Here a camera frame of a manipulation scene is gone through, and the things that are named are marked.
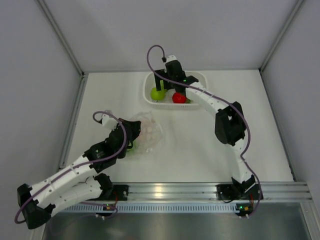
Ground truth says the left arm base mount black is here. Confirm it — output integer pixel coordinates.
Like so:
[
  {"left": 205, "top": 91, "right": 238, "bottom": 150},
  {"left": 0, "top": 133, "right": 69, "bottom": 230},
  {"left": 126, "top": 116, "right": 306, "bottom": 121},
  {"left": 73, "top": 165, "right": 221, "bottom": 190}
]
[{"left": 98, "top": 184, "right": 129, "bottom": 201}]

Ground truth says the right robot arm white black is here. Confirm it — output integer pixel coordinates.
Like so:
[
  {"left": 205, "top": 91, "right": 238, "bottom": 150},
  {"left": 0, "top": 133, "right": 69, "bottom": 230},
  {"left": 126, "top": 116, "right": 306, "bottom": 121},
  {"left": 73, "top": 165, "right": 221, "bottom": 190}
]
[{"left": 152, "top": 57, "right": 262, "bottom": 201}]

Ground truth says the slotted grey cable duct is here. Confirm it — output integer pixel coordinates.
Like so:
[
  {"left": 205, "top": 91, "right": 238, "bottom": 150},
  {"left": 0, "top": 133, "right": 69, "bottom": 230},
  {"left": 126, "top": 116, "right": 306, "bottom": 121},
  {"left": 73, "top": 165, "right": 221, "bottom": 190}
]
[{"left": 62, "top": 202, "right": 252, "bottom": 214}]

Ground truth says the green fake fruit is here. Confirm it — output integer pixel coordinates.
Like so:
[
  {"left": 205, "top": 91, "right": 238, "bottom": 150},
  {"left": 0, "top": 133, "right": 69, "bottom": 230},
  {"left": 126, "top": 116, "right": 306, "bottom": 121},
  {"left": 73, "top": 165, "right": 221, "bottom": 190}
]
[{"left": 150, "top": 87, "right": 166, "bottom": 101}]

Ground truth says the clear zip top bag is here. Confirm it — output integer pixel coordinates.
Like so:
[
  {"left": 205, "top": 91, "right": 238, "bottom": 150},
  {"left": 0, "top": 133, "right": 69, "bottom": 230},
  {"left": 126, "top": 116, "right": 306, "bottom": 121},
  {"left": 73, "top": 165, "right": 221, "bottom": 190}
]
[{"left": 129, "top": 111, "right": 164, "bottom": 156}]

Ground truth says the red fake tomato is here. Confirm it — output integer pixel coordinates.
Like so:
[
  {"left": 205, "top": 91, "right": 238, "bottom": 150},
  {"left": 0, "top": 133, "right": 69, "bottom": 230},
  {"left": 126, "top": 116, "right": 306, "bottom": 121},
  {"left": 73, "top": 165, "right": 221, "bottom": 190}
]
[{"left": 172, "top": 92, "right": 187, "bottom": 104}]

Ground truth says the left aluminium frame post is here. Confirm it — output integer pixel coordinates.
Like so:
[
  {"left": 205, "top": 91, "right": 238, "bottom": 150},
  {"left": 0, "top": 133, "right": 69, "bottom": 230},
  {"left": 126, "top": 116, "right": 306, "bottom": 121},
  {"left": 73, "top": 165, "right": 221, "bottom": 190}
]
[{"left": 31, "top": 0, "right": 84, "bottom": 182}]

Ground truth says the white perforated plastic basket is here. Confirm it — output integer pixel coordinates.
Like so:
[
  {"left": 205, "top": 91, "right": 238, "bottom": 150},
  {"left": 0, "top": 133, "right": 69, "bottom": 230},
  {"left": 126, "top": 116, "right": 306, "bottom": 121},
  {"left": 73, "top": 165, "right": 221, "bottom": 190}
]
[{"left": 142, "top": 72, "right": 200, "bottom": 110}]

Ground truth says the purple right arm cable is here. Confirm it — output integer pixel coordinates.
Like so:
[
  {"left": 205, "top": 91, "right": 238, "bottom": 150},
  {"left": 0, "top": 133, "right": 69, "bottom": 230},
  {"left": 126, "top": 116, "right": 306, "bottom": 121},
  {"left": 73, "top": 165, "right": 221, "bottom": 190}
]
[{"left": 146, "top": 44, "right": 264, "bottom": 218}]

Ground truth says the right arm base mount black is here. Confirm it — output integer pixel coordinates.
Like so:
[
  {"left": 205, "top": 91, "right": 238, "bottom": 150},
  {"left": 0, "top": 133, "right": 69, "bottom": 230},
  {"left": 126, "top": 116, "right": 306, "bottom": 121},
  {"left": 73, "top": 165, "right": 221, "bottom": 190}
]
[{"left": 216, "top": 184, "right": 245, "bottom": 202}]

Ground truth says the aluminium frame post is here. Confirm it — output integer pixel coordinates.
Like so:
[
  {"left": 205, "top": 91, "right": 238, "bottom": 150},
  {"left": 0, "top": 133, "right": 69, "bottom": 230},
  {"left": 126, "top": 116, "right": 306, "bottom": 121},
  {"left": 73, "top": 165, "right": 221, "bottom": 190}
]
[
  {"left": 31, "top": 0, "right": 84, "bottom": 182},
  {"left": 258, "top": 0, "right": 306, "bottom": 74}
]

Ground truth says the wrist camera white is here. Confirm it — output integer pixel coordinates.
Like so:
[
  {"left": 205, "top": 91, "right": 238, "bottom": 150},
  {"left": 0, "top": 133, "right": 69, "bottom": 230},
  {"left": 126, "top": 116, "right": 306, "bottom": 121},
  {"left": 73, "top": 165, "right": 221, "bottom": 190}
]
[
  {"left": 99, "top": 110, "right": 118, "bottom": 130},
  {"left": 161, "top": 55, "right": 178, "bottom": 69}
]

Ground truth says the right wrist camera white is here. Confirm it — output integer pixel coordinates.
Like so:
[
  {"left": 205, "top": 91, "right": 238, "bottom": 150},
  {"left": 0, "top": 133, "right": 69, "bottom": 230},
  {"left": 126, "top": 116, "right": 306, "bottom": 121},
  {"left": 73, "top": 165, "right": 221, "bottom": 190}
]
[{"left": 161, "top": 55, "right": 178, "bottom": 69}]

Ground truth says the green fake watermelon ball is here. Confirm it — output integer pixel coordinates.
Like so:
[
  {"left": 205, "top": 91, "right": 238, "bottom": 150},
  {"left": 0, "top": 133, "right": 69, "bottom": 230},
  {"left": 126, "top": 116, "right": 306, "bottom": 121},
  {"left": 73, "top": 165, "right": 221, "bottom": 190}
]
[{"left": 127, "top": 141, "right": 138, "bottom": 154}]

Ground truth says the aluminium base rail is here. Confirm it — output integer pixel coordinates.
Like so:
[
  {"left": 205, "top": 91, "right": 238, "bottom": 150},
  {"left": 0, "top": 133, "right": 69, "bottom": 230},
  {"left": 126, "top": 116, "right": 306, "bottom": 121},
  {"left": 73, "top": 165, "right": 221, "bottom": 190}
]
[{"left": 124, "top": 182, "right": 312, "bottom": 203}]

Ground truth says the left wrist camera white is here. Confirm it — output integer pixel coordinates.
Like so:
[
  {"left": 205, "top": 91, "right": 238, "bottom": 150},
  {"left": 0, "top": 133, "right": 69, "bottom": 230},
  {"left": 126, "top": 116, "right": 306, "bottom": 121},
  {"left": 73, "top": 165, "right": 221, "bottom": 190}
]
[{"left": 99, "top": 110, "right": 118, "bottom": 130}]

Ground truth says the right aluminium frame post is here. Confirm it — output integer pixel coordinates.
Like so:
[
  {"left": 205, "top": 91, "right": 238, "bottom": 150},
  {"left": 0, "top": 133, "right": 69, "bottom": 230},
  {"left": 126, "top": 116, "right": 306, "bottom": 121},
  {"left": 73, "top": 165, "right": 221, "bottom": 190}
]
[{"left": 258, "top": 0, "right": 306, "bottom": 74}]

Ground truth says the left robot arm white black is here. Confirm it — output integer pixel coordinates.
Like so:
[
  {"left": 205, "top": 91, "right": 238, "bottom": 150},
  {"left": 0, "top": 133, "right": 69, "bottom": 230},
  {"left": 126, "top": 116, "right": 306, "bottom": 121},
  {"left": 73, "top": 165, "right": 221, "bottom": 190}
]
[{"left": 17, "top": 119, "right": 142, "bottom": 230}]

